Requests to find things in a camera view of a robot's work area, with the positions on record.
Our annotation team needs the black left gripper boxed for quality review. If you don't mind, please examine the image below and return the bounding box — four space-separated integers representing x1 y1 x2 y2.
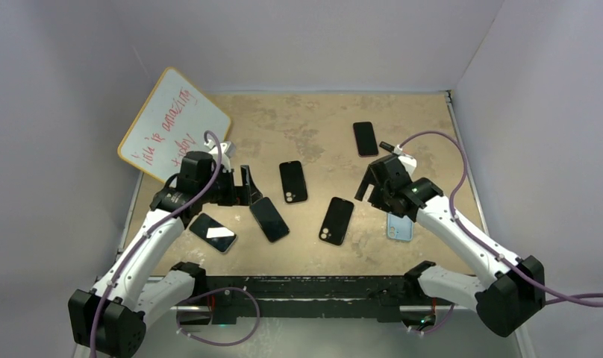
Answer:
199 166 260 207

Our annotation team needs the black phone case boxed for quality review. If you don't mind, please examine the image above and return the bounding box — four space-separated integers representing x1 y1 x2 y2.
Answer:
318 197 354 246
278 160 308 204

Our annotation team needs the purple phone black screen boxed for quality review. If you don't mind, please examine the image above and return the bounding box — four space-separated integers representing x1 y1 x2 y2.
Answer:
353 122 378 157

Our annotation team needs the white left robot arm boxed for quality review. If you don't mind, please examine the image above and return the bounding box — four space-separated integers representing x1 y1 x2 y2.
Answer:
68 151 262 357

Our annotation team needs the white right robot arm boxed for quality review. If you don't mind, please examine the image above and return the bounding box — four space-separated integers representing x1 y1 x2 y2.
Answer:
355 154 546 337

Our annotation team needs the black phone centre left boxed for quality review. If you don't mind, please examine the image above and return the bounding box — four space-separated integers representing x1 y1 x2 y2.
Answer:
249 197 290 243

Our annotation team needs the light blue phone case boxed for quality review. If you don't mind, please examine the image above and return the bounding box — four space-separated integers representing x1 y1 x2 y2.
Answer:
386 213 413 242

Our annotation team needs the phone with bright reflection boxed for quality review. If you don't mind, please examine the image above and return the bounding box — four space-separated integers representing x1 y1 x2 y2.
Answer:
188 213 237 254

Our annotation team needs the black marker orange cap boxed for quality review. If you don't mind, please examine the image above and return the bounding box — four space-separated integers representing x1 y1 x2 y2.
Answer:
378 142 395 152

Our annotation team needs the white whiteboard with red writing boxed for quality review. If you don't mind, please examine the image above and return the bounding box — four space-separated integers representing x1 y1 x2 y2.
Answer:
117 67 231 182

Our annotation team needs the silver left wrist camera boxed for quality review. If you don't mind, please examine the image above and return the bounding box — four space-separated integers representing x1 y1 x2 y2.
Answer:
210 141 237 158

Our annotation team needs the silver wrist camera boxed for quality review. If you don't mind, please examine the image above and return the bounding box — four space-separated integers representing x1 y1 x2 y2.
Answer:
397 153 417 175
210 141 237 158

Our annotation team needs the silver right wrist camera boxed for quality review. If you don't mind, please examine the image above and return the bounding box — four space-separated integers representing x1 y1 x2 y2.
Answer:
397 153 417 175

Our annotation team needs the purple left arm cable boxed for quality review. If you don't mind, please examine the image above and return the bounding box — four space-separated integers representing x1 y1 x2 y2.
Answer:
87 130 261 358

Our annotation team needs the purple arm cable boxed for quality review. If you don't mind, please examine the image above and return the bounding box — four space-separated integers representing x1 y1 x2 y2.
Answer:
398 131 603 337
87 130 261 358

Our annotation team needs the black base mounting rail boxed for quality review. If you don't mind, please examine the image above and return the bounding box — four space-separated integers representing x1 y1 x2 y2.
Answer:
180 275 450 324

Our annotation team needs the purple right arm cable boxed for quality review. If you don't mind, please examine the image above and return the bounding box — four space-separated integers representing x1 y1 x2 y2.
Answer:
398 131 603 337

